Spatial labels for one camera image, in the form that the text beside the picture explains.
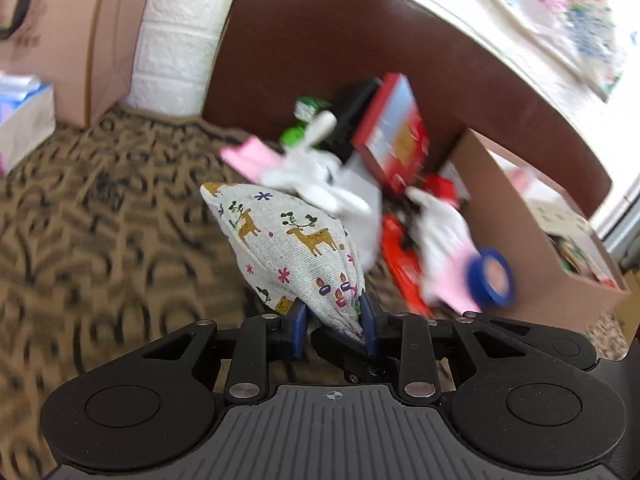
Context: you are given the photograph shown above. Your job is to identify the floral cloth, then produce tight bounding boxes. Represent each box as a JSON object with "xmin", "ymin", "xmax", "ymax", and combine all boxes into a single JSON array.
[{"xmin": 480, "ymin": 0, "xmax": 629, "ymax": 104}]

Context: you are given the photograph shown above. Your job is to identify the black rectangular item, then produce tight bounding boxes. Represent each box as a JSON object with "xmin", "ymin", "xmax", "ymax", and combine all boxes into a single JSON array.
[{"xmin": 325, "ymin": 79, "xmax": 384, "ymax": 162}]

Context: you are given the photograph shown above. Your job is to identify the red gift box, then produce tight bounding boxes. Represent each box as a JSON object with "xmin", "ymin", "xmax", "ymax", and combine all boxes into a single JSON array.
[{"xmin": 351, "ymin": 73, "xmax": 432, "ymax": 197}]

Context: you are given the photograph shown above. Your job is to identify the brown cardboard box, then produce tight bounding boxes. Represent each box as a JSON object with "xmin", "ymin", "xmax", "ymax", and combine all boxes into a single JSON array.
[{"xmin": 440, "ymin": 129, "xmax": 632, "ymax": 331}]

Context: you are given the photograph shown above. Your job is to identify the blue tape roll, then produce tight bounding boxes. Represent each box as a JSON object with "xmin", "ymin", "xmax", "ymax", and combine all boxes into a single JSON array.
[{"xmin": 467, "ymin": 247, "xmax": 516, "ymax": 309}]

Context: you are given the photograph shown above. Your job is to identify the red packet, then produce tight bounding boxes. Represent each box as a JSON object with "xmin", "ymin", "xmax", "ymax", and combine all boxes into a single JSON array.
[{"xmin": 381, "ymin": 212, "xmax": 432, "ymax": 317}]

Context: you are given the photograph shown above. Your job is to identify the white plush toy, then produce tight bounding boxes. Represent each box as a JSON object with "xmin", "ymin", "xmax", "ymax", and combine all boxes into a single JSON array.
[{"xmin": 220, "ymin": 110, "xmax": 374, "ymax": 217}]

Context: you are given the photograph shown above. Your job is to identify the large cardboard box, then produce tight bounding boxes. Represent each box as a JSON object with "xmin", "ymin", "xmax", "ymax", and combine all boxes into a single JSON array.
[{"xmin": 0, "ymin": 0, "xmax": 162, "ymax": 128}]

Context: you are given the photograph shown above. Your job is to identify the patterned snack packet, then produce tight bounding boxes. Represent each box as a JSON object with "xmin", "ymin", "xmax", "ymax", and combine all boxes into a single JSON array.
[{"xmin": 547, "ymin": 232, "xmax": 619, "ymax": 289}]

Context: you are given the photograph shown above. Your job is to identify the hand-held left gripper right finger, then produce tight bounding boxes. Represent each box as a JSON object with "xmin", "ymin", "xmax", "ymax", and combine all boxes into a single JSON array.
[{"xmin": 359, "ymin": 292, "xmax": 531, "ymax": 404}]

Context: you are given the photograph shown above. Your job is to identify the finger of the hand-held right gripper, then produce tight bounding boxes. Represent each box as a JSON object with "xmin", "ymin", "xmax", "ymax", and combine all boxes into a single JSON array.
[{"xmin": 310, "ymin": 327, "xmax": 397, "ymax": 384}]

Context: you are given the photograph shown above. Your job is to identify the deer-print fabric pouch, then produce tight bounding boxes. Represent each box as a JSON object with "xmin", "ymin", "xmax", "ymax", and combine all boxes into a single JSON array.
[{"xmin": 200, "ymin": 182, "xmax": 368, "ymax": 343}]

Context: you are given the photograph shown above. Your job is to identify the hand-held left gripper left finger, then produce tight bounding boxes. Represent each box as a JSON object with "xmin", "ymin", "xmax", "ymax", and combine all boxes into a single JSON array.
[{"xmin": 142, "ymin": 300, "xmax": 307, "ymax": 407}]

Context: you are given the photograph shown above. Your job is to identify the dark brown board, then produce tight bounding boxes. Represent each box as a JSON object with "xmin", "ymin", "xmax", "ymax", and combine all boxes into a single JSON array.
[{"xmin": 202, "ymin": 0, "xmax": 613, "ymax": 221}]

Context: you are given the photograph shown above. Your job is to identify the white tissue box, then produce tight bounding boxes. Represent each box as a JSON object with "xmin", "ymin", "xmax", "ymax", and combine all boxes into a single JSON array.
[{"xmin": 0, "ymin": 71, "xmax": 57, "ymax": 176}]

